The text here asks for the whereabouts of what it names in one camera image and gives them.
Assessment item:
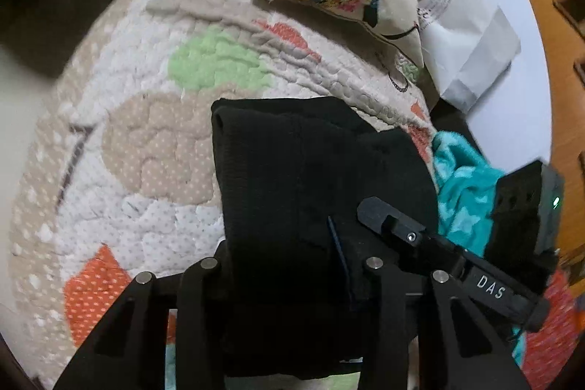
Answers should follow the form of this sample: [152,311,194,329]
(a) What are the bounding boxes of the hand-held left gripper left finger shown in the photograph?
[52,241,229,390]

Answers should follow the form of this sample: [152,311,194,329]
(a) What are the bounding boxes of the red dotted cloth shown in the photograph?
[521,271,579,377]

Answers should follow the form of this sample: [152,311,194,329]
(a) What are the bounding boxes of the patchwork quilted blanket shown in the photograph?
[9,0,439,390]

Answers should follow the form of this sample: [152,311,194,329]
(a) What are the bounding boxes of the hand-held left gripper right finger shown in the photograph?
[327,216,531,390]

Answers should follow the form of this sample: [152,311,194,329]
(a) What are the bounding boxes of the black pants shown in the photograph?
[211,96,439,379]

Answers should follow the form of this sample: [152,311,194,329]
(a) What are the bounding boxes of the teal fleece blanket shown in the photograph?
[432,132,508,258]

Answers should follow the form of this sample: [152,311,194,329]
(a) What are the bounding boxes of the white paper bag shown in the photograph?
[411,0,522,114]

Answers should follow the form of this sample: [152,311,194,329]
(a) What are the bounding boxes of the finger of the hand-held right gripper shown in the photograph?
[356,196,549,331]

